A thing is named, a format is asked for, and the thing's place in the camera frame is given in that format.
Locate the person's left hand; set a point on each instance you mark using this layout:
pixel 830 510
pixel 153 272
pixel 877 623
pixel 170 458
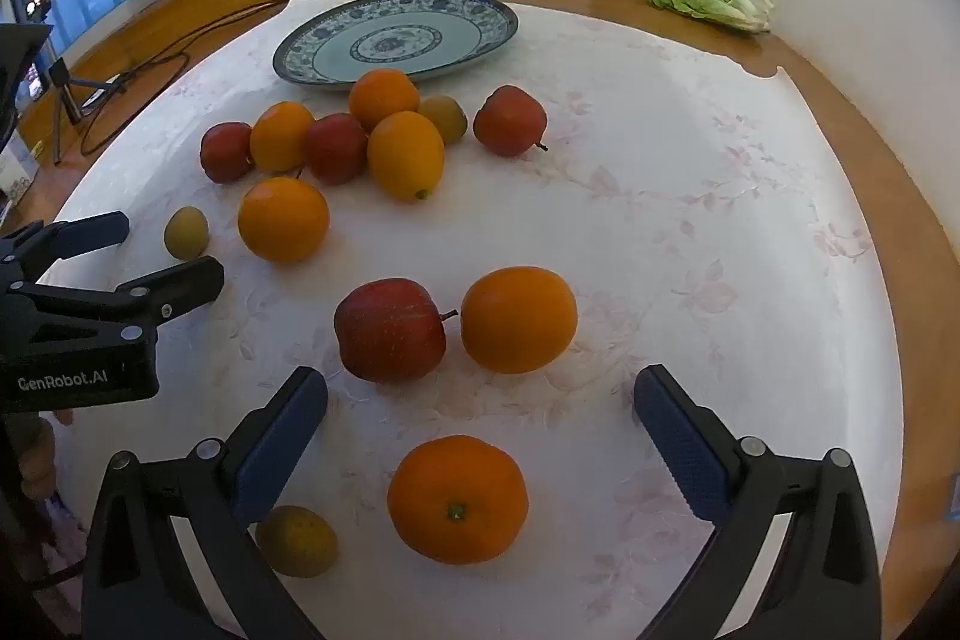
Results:
pixel 37 460

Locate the blue patterned ceramic plate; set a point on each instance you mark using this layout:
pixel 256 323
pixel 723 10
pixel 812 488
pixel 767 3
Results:
pixel 337 51

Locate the yellow-brown round fruit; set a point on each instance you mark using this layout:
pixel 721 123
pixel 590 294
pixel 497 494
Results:
pixel 300 542

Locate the large red apple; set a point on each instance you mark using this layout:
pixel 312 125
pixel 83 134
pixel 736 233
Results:
pixel 390 330

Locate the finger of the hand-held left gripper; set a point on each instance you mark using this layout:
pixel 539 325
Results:
pixel 97 229
pixel 187 280

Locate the white floral tablecloth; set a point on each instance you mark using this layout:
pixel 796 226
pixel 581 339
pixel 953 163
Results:
pixel 675 310

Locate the blue object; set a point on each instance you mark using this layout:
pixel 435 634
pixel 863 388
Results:
pixel 951 497

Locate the small tripod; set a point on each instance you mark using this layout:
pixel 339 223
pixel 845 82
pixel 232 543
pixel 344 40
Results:
pixel 61 78

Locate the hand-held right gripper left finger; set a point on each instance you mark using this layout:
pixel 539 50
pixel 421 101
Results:
pixel 281 445

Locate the yellow-orange lemon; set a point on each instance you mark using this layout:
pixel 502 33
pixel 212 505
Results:
pixel 406 154

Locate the small white device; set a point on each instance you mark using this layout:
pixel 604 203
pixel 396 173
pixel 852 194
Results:
pixel 101 96

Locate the orange with green calyx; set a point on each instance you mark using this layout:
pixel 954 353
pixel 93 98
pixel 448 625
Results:
pixel 450 475

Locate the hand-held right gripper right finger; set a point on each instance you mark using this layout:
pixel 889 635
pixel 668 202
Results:
pixel 686 452

